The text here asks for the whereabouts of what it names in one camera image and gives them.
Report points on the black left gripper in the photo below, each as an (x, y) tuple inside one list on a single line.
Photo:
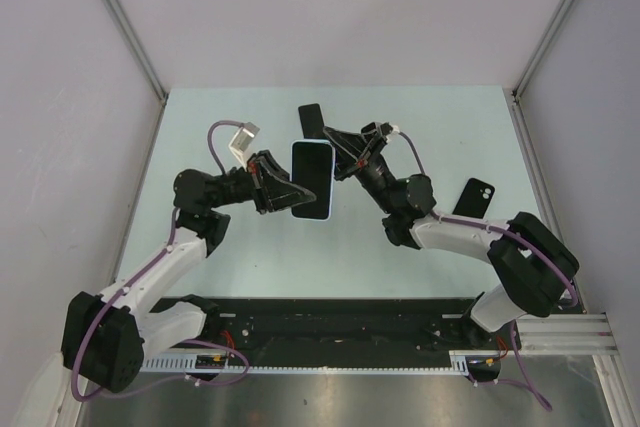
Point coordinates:
[(270, 185)]

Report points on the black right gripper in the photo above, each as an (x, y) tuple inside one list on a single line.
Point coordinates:
[(355, 153)]

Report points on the light blue phone case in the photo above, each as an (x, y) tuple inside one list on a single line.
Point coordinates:
[(331, 182)]

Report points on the black phone case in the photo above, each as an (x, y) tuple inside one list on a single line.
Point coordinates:
[(475, 199)]

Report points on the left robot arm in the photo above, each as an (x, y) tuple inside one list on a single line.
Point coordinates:
[(108, 336)]

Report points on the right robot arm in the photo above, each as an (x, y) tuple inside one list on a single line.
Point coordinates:
[(535, 269)]

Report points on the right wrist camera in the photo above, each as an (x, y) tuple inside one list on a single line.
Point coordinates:
[(380, 130)]

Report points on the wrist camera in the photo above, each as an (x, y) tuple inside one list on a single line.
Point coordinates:
[(240, 145), (380, 130)]

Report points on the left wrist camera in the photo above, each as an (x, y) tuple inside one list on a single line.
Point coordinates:
[(240, 145)]

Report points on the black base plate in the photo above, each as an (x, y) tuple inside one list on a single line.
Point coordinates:
[(291, 326)]

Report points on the white cable duct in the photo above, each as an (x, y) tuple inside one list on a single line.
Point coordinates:
[(410, 362)]

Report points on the left aluminium frame post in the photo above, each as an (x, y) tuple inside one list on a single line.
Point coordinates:
[(132, 41)]

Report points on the aluminium frame post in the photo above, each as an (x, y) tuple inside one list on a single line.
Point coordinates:
[(552, 29), (132, 41)]

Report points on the right aluminium frame post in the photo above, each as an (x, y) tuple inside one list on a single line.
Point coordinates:
[(552, 29)]

